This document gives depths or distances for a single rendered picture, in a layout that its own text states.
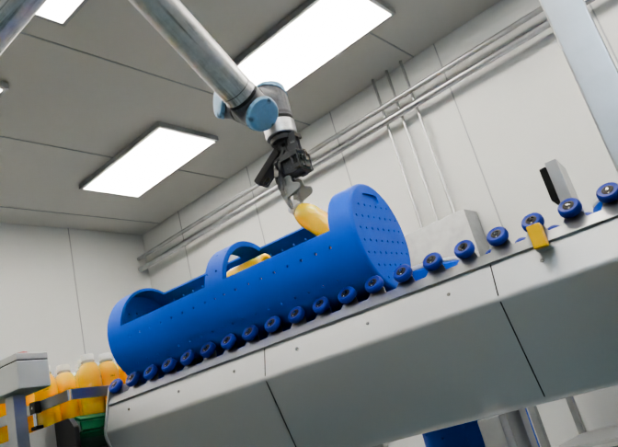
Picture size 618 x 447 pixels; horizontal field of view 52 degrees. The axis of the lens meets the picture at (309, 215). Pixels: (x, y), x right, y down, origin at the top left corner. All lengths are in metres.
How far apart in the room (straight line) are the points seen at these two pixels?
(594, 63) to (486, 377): 0.64
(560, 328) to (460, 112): 4.00
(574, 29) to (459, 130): 4.06
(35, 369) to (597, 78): 1.60
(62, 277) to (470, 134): 4.32
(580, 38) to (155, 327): 1.28
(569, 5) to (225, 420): 1.21
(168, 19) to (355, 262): 0.69
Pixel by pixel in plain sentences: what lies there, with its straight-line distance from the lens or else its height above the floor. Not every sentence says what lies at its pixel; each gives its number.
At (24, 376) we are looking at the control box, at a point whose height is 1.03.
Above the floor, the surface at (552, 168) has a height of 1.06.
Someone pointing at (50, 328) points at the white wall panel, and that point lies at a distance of 6.80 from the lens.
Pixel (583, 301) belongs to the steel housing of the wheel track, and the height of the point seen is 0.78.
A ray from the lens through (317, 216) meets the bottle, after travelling 1.64.
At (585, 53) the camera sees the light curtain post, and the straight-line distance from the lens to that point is 1.13.
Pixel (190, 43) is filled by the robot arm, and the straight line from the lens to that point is 1.54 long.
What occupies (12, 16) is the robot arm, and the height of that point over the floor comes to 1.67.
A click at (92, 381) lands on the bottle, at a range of 2.08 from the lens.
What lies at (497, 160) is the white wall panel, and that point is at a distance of 4.99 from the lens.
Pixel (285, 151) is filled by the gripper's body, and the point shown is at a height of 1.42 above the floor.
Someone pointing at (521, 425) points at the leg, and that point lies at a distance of 1.51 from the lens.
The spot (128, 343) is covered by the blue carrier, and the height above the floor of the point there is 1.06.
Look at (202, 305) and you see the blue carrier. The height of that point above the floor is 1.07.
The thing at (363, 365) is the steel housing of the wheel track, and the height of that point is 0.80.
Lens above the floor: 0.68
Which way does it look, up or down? 19 degrees up
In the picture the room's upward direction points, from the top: 15 degrees counter-clockwise
